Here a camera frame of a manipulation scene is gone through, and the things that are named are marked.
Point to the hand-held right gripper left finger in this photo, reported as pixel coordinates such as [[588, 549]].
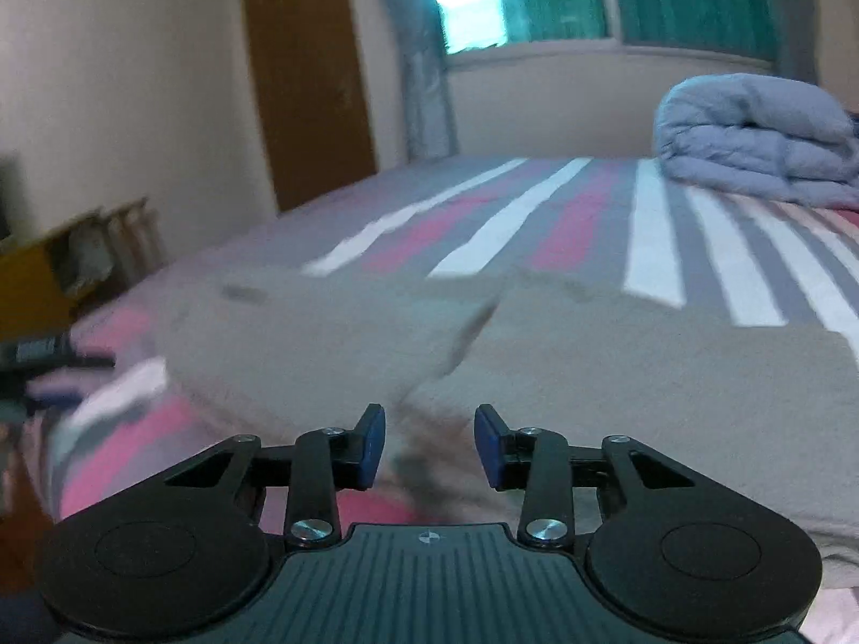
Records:
[[370, 446]]

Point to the grey pants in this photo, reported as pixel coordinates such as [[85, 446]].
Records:
[[604, 375]]

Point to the dark cloth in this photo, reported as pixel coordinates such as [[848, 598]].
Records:
[[23, 620]]

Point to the bed with striped sheet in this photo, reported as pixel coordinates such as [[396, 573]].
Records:
[[570, 228]]

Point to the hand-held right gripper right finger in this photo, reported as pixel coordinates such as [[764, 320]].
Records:
[[488, 446]]

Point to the brown wooden door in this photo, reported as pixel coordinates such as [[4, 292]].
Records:
[[309, 80]]

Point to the yellow wooden cabinet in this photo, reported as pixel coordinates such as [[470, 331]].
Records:
[[30, 288]]

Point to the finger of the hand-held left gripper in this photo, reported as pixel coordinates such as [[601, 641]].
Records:
[[64, 392], [90, 362]]

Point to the grey-blue curtain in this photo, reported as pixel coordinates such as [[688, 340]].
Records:
[[423, 80], [795, 7]]

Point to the folded blue-grey duvet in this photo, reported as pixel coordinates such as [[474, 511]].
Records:
[[751, 141]]

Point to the window with green glass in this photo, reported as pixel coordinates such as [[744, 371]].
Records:
[[570, 0]]

